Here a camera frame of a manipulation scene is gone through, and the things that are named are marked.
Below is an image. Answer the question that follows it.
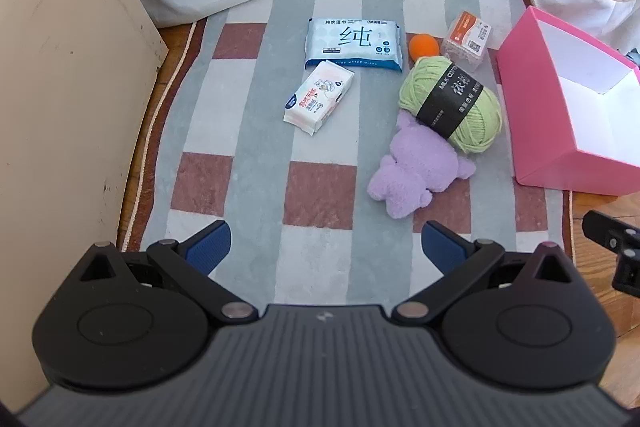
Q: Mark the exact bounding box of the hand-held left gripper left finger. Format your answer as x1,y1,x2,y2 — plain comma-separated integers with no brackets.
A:
67,220,259,327

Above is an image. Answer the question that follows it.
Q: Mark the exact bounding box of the orange ball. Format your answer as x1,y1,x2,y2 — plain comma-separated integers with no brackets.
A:
409,34,441,60

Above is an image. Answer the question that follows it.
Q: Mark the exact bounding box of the blue white wet wipes pack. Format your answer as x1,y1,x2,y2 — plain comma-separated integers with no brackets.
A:
305,17,405,74

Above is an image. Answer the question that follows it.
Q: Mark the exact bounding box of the purple plush toy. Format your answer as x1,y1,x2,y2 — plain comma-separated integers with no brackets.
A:
366,111,476,220

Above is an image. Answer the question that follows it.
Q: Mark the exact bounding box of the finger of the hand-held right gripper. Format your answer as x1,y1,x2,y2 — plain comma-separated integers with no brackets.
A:
582,209,640,298

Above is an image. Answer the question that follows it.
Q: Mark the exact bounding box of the checkered rug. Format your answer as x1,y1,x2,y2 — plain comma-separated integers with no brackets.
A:
117,0,576,308

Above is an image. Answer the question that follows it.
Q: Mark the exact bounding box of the pink cardboard box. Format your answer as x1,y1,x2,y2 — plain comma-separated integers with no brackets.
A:
496,6,640,196

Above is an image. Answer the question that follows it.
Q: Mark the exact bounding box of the white pink tissue pack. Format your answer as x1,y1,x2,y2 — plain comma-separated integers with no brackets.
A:
283,60,356,138

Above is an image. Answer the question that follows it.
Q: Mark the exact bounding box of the clear box with orange label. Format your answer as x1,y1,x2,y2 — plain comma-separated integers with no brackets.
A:
441,11,493,70

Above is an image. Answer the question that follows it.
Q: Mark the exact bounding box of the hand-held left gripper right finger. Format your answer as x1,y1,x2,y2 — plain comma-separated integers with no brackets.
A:
391,220,583,326

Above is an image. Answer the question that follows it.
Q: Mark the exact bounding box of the green yarn ball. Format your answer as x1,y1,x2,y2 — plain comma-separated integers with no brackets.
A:
398,56,502,155

